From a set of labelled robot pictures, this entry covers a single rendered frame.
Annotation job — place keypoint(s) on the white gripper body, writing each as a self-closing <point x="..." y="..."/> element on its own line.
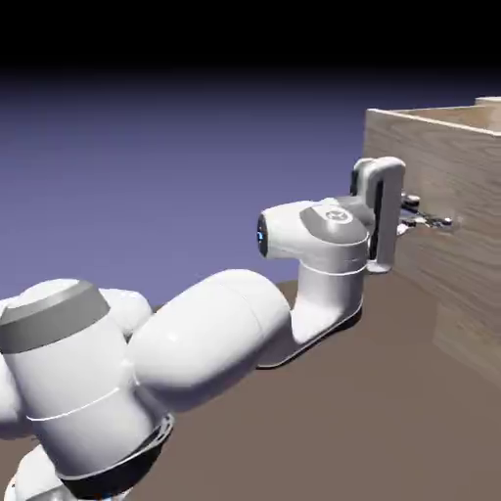
<point x="389" y="211"/>

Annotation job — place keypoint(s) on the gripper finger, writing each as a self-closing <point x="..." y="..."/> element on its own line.
<point x="411" y="200"/>
<point x="403" y="229"/>

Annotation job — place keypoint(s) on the light wood cabinet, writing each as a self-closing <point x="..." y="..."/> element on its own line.
<point x="469" y="344"/>

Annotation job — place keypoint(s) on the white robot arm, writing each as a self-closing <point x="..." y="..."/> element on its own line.
<point x="203" y="336"/>

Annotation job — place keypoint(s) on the light wood drawer front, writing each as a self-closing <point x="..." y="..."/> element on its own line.
<point x="462" y="176"/>

